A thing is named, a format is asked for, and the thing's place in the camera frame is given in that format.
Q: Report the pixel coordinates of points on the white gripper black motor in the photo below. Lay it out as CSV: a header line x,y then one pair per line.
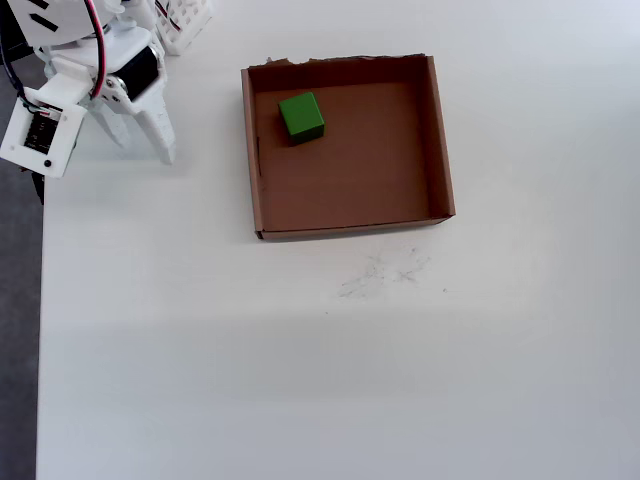
x,y
141,80

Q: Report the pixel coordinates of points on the green cube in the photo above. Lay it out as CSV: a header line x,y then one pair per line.
x,y
300,115

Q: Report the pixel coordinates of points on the brown cardboard box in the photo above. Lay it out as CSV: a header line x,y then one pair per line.
x,y
350,175

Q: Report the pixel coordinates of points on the white lattice basket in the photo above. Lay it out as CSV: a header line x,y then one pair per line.
x,y
192,25

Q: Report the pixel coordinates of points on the white square camera mount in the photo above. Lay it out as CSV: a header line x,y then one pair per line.
x,y
65,145

